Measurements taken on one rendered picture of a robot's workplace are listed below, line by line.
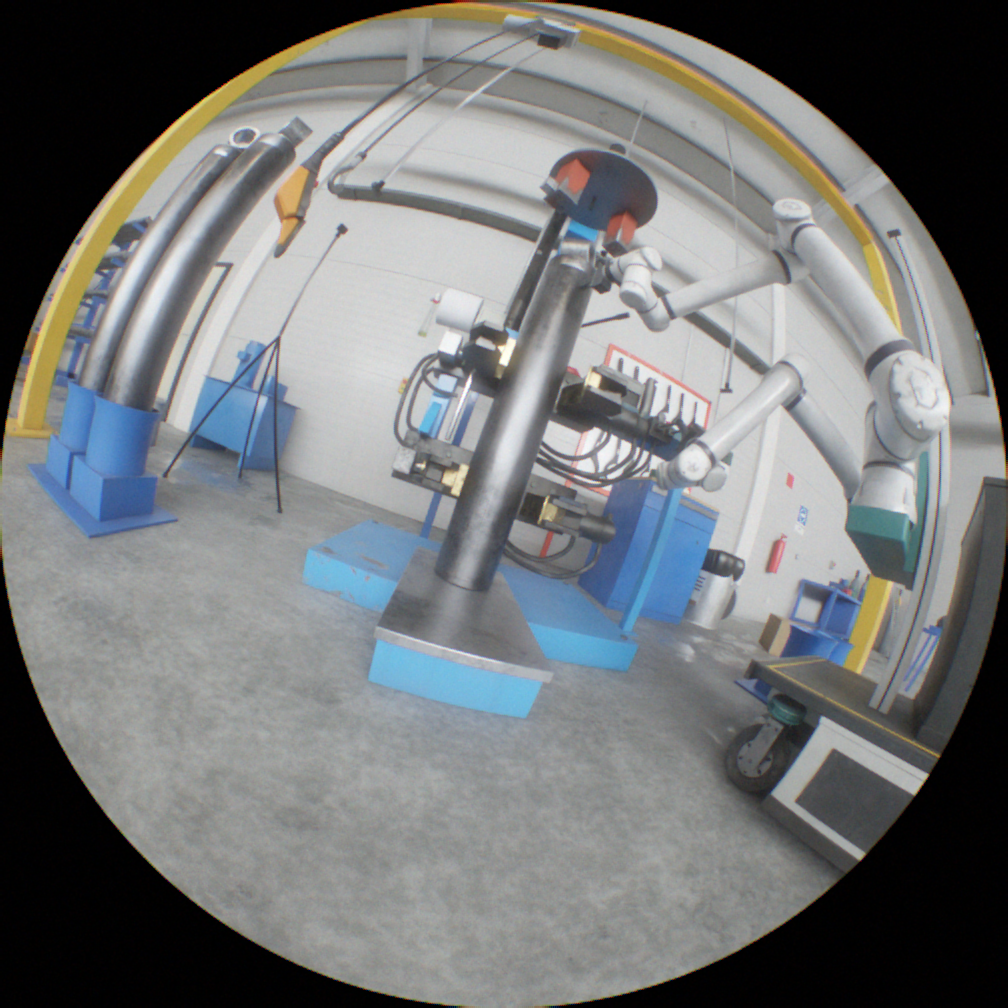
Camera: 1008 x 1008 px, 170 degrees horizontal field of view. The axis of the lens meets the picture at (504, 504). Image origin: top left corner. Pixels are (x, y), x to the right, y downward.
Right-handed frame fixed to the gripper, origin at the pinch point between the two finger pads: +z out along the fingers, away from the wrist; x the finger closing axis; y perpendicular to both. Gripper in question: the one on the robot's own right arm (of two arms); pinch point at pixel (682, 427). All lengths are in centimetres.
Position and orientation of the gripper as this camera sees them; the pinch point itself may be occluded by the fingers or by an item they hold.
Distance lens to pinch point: 134.3
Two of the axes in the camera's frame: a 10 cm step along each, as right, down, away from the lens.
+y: -9.3, -3.2, -1.6
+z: 1.0, -6.6, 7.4
